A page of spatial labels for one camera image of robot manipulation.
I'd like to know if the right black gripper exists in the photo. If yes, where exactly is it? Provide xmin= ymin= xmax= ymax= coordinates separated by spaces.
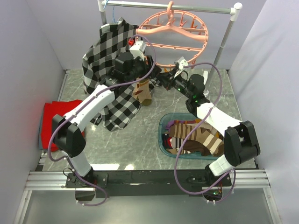
xmin=157 ymin=68 xmax=193 ymax=99

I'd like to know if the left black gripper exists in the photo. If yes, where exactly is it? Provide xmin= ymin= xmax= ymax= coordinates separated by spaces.
xmin=126 ymin=54 xmax=162 ymax=83

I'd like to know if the beige striped sock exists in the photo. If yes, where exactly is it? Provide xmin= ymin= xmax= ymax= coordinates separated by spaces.
xmin=132 ymin=79 xmax=152 ymax=106

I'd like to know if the pink round clip hanger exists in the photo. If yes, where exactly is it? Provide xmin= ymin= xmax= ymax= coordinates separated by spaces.
xmin=136 ymin=1 xmax=209 ymax=65

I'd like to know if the brown striped sock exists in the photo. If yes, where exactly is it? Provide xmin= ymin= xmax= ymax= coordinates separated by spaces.
xmin=166 ymin=124 xmax=224 ymax=157

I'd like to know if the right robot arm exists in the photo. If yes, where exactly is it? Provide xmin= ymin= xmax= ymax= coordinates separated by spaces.
xmin=157 ymin=71 xmax=260 ymax=186

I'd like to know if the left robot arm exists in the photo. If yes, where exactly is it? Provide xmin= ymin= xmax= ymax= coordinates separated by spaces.
xmin=49 ymin=52 xmax=161 ymax=188

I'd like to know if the teal plastic basket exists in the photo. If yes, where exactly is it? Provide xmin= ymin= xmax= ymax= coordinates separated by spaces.
xmin=158 ymin=113 xmax=224 ymax=160

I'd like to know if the black white checkered shirt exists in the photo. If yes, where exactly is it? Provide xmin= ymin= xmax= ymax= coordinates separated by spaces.
xmin=82 ymin=16 xmax=162 ymax=132

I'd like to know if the metal clothes rack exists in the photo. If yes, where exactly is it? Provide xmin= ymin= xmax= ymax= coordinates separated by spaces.
xmin=98 ymin=0 xmax=242 ymax=67

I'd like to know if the red folded cloth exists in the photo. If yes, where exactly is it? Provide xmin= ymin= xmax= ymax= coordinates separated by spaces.
xmin=41 ymin=100 xmax=86 ymax=158

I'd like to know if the black base beam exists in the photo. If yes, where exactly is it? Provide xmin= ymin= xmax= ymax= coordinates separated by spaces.
xmin=65 ymin=169 xmax=232 ymax=199

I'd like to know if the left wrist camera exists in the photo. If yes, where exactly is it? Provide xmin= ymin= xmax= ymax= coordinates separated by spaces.
xmin=129 ymin=41 xmax=146 ymax=61

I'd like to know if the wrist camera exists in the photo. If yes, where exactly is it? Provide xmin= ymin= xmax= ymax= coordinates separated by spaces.
xmin=172 ymin=56 xmax=188 ymax=78
xmin=129 ymin=41 xmax=146 ymax=61

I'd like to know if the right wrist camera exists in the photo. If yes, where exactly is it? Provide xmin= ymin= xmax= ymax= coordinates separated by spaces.
xmin=172 ymin=56 xmax=188 ymax=78

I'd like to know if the blue wire hanger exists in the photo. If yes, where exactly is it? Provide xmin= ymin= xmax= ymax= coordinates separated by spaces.
xmin=103 ymin=0 xmax=116 ymax=23

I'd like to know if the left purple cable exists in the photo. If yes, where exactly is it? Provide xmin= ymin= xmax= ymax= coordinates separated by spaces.
xmin=48 ymin=35 xmax=156 ymax=207

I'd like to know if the purple cable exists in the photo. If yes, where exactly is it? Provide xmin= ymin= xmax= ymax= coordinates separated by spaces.
xmin=174 ymin=62 xmax=236 ymax=203
xmin=48 ymin=35 xmax=156 ymax=207

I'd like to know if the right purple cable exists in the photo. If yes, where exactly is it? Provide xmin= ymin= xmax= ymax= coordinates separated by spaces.
xmin=174 ymin=62 xmax=236 ymax=203

